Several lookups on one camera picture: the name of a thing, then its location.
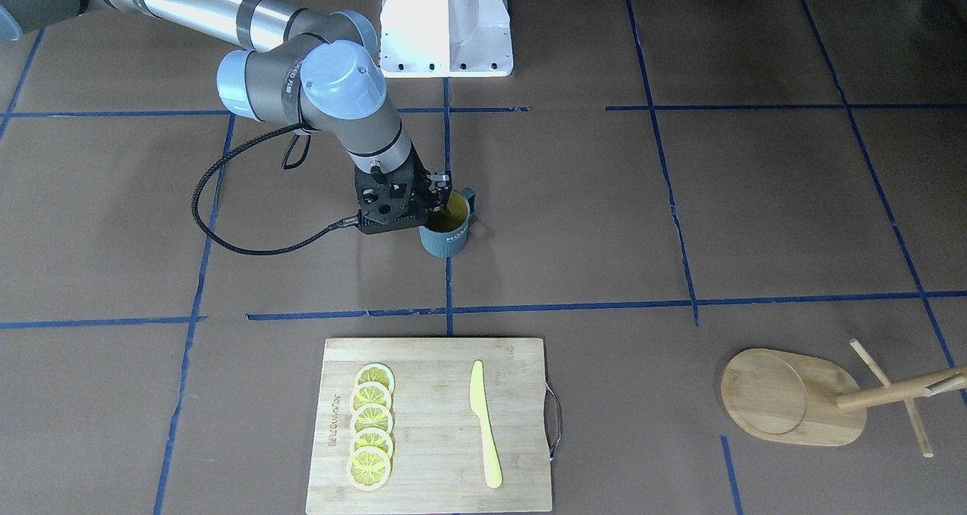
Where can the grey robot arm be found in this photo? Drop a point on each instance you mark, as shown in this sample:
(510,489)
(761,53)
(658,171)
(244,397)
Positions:
(302,69)

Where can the bamboo cutting board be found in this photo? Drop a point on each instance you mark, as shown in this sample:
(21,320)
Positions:
(436,467)

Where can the yellow plastic knife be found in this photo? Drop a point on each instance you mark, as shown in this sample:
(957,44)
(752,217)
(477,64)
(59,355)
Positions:
(492,472)

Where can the dark teal ribbed mug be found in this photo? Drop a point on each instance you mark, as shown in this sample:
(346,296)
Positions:
(445,232)

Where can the wooden mug tree rack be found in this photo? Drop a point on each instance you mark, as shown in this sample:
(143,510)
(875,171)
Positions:
(785,397)

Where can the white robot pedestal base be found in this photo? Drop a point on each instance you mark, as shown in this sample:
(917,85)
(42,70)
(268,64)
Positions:
(421,39)

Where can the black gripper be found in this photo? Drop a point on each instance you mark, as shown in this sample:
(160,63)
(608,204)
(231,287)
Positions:
(439,190)

